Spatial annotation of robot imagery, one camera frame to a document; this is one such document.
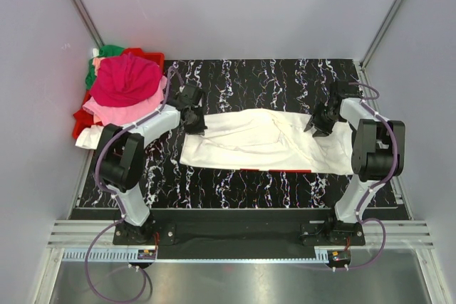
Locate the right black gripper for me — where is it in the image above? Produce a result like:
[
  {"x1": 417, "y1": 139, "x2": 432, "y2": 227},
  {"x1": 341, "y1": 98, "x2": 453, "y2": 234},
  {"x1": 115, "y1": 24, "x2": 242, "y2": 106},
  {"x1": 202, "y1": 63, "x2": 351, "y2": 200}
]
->
[{"x1": 304, "y1": 101, "x2": 342, "y2": 138}]

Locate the white coca-cola t-shirt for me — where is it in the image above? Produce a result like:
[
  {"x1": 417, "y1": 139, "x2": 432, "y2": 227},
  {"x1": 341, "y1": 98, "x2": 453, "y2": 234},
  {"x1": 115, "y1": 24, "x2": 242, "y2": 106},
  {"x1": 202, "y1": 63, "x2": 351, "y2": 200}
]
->
[{"x1": 180, "y1": 109, "x2": 353, "y2": 175}]

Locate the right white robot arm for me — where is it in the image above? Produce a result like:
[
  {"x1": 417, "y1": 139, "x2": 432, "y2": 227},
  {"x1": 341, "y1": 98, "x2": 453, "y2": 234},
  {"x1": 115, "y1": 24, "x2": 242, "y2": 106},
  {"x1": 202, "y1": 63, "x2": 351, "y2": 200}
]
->
[{"x1": 304, "y1": 81, "x2": 405, "y2": 245}]

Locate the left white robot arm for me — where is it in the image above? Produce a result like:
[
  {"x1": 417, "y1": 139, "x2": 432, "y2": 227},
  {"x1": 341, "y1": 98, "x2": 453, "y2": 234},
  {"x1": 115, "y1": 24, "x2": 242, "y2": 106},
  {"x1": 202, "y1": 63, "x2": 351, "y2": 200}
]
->
[{"x1": 94, "y1": 84, "x2": 207, "y2": 244}]

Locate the magenta t-shirt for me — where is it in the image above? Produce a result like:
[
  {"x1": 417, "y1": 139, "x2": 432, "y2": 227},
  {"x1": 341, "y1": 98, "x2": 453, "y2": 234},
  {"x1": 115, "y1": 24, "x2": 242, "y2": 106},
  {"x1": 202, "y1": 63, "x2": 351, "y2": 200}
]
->
[{"x1": 90, "y1": 53, "x2": 163, "y2": 108}]

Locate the light pink t-shirt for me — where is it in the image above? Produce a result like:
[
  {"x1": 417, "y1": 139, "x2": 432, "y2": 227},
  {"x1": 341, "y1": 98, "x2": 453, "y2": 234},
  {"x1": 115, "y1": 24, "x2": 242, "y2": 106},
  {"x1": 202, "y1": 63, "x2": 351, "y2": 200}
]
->
[{"x1": 82, "y1": 76, "x2": 167, "y2": 126}]

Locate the green t-shirt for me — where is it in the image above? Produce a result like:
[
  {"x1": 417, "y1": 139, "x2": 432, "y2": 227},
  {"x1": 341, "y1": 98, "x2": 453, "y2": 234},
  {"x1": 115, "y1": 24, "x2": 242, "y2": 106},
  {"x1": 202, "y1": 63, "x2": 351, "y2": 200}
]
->
[{"x1": 85, "y1": 45, "x2": 125, "y2": 90}]

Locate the white t-shirt in bin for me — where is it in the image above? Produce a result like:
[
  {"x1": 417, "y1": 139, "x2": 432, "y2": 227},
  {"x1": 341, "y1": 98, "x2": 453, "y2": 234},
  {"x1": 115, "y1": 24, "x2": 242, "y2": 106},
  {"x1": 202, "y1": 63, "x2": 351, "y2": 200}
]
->
[{"x1": 75, "y1": 125, "x2": 104, "y2": 150}]

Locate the red t-shirt in bin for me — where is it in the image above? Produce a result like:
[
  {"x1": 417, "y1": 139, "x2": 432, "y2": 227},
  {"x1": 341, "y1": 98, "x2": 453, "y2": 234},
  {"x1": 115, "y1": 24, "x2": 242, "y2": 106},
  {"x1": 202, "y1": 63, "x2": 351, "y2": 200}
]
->
[{"x1": 72, "y1": 109, "x2": 93, "y2": 140}]

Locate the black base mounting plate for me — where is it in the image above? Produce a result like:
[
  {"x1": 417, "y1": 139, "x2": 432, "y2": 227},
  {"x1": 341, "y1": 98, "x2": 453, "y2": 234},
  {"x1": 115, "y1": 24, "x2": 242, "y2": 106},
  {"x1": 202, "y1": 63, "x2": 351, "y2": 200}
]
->
[{"x1": 113, "y1": 209, "x2": 366, "y2": 256}]

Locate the left aluminium frame post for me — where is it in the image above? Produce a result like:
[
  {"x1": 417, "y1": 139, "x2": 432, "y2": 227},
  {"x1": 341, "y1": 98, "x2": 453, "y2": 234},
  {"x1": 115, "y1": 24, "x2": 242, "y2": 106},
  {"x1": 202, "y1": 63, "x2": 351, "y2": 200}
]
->
[{"x1": 71, "y1": 0, "x2": 104, "y2": 48}]

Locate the aluminium frame post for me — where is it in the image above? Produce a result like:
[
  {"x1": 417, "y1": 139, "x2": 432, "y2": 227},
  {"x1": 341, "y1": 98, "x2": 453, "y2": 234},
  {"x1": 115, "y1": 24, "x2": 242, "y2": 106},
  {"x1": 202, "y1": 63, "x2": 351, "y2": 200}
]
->
[
  {"x1": 71, "y1": 0, "x2": 104, "y2": 48},
  {"x1": 359, "y1": 0, "x2": 405, "y2": 70}
]

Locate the right aluminium frame post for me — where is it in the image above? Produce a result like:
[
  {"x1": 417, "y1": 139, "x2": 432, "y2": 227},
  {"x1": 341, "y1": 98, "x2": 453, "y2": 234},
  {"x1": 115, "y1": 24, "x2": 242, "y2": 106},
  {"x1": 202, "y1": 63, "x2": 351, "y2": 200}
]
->
[{"x1": 359, "y1": 0, "x2": 405, "y2": 70}]

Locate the white slotted cable duct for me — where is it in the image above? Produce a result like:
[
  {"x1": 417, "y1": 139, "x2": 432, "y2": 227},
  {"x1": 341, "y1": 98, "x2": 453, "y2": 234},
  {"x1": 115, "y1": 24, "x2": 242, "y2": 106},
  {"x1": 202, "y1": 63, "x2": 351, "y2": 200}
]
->
[{"x1": 63, "y1": 246, "x2": 328, "y2": 264}]

